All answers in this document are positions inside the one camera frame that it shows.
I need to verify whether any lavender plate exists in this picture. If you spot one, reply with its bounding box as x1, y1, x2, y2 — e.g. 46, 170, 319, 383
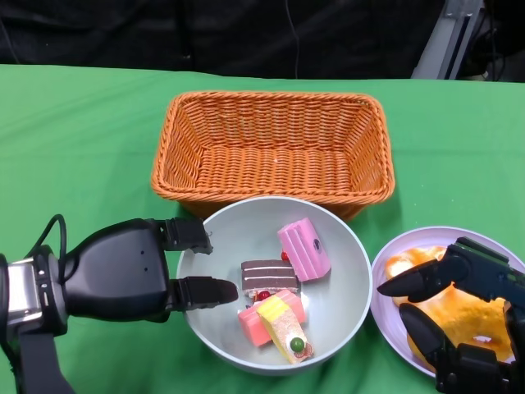
370, 225, 518, 378

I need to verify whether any thin hanging black cable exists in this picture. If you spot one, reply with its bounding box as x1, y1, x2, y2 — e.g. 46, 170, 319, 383
284, 0, 301, 79

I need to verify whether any black backdrop cloth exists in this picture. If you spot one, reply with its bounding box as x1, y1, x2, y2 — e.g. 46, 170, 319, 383
0, 0, 448, 81

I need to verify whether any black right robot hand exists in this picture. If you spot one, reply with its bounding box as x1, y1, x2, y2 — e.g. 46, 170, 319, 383
377, 236, 525, 394

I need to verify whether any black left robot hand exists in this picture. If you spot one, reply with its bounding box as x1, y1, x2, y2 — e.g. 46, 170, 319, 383
61, 217, 240, 323

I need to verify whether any black cable bundle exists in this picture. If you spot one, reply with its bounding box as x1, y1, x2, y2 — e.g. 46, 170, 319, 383
467, 11, 525, 83

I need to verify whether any grey bowl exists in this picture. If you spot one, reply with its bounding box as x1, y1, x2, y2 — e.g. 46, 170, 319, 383
176, 195, 373, 377

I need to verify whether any magenta cake with blueberry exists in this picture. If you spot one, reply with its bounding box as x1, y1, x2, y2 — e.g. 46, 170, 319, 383
277, 217, 332, 283

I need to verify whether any chocolate layer cake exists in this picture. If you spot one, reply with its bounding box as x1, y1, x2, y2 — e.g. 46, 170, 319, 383
240, 259, 300, 300

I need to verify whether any salmon pink layer cake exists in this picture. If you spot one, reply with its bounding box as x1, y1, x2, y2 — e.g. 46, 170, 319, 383
237, 289, 308, 348

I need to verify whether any green tablecloth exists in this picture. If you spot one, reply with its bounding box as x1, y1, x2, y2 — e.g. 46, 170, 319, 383
0, 63, 525, 394

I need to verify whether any orange wicker basket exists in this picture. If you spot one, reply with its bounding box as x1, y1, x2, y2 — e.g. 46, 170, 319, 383
150, 90, 397, 221

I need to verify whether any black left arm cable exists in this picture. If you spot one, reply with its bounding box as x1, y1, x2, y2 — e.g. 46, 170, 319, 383
34, 213, 69, 266

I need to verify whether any aluminium profile frame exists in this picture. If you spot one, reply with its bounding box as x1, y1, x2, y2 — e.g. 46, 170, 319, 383
411, 0, 486, 81

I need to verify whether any yellow cake with green ball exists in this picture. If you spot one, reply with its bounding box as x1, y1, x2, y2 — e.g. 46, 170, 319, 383
257, 295, 316, 365

